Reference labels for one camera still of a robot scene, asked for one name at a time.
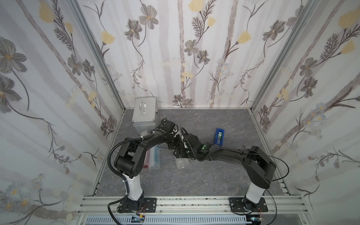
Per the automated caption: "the bubble wrap sheet stack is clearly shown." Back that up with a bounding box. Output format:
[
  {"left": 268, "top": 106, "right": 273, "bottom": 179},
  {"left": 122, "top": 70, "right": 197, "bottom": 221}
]
[{"left": 175, "top": 158, "right": 190, "bottom": 169}]

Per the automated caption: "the blue tape dispenser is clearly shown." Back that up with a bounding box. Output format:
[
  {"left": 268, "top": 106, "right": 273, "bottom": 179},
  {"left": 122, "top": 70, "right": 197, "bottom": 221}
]
[{"left": 214, "top": 128, "right": 225, "bottom": 146}]

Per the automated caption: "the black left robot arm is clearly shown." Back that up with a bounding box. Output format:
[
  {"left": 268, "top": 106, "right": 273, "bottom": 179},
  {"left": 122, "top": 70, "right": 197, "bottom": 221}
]
[{"left": 107, "top": 119, "right": 187, "bottom": 202}]

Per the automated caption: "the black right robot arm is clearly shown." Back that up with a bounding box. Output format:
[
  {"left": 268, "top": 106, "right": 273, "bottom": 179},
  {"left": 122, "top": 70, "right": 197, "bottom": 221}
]
[{"left": 168, "top": 141, "right": 277, "bottom": 204}]

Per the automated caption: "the silver metal first-aid case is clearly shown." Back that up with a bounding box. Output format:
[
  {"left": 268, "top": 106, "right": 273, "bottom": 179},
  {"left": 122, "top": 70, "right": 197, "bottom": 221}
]
[{"left": 132, "top": 97, "right": 158, "bottom": 135}]

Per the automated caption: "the black corrugated cable hose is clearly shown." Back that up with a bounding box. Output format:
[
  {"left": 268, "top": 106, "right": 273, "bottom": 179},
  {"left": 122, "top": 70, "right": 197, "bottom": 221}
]
[{"left": 107, "top": 136, "right": 147, "bottom": 181}]

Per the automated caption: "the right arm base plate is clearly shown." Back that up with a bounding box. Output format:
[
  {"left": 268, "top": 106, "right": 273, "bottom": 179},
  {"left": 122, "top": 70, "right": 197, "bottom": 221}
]
[{"left": 229, "top": 197, "right": 269, "bottom": 213}]

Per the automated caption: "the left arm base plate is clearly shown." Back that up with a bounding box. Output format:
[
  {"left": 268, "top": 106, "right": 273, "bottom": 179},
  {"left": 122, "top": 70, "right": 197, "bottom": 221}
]
[{"left": 117, "top": 198, "right": 157, "bottom": 213}]

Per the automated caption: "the white slotted cable duct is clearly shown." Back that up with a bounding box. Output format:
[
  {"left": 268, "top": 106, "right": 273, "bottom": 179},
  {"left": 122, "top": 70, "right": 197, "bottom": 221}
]
[{"left": 84, "top": 215, "right": 252, "bottom": 225}]

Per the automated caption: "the aluminium frame rail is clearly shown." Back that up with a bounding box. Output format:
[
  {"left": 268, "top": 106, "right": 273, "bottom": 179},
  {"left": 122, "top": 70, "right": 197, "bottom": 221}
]
[{"left": 77, "top": 196, "right": 308, "bottom": 216}]

